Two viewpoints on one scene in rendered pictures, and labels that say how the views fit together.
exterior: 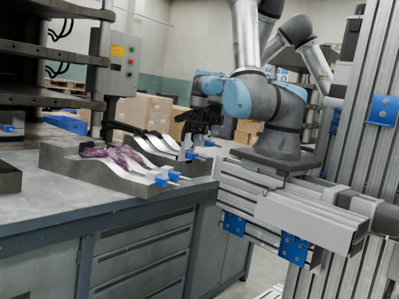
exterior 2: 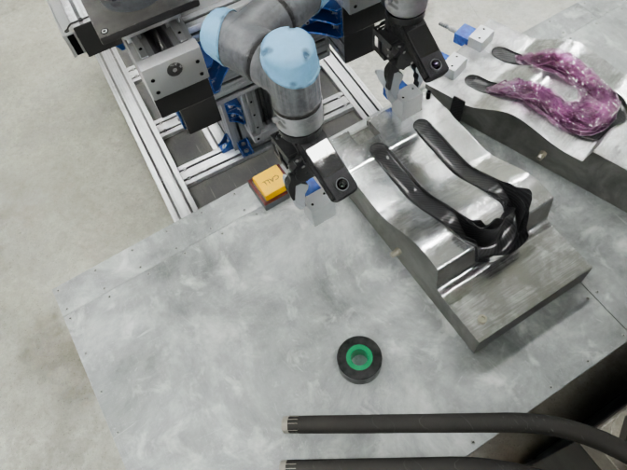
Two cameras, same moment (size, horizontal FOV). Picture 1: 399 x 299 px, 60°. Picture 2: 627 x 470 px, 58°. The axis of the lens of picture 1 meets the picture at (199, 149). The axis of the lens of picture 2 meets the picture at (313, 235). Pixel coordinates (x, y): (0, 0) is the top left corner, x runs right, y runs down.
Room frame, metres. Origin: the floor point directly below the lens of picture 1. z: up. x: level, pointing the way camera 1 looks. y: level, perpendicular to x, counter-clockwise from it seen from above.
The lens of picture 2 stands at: (2.33, 0.25, 1.83)
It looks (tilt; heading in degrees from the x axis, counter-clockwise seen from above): 61 degrees down; 210
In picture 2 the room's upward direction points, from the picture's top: 10 degrees counter-clockwise
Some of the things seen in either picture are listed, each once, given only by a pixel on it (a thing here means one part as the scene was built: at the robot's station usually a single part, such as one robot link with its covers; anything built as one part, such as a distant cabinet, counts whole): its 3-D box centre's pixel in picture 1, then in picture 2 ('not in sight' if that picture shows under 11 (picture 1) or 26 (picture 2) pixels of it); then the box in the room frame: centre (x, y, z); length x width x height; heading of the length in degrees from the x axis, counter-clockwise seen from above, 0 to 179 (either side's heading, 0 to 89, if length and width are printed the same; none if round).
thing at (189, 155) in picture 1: (193, 156); (394, 89); (1.50, 0.02, 0.91); 0.13 x 0.05 x 0.05; 53
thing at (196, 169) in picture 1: (158, 150); (449, 202); (1.71, 0.20, 0.87); 0.50 x 0.26 x 0.14; 53
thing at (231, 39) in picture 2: not in sight; (248, 37); (1.77, -0.13, 1.25); 0.11 x 0.11 x 0.08; 72
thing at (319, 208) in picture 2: (211, 143); (306, 189); (1.81, -0.06, 0.93); 0.13 x 0.05 x 0.05; 53
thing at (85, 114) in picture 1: (94, 115); not in sight; (6.66, 2.11, 0.34); 0.63 x 0.45 x 0.40; 53
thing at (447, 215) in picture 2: (160, 142); (451, 181); (1.69, 0.20, 0.92); 0.35 x 0.16 x 0.09; 53
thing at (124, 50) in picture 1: (105, 144); not in sight; (2.30, 0.63, 0.74); 0.31 x 0.22 x 1.47; 143
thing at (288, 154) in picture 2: (214, 113); (300, 141); (1.81, -0.04, 1.09); 0.09 x 0.08 x 0.12; 53
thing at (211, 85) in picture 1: (213, 86); not in sight; (1.42, -0.02, 1.23); 0.11 x 0.11 x 0.08; 21
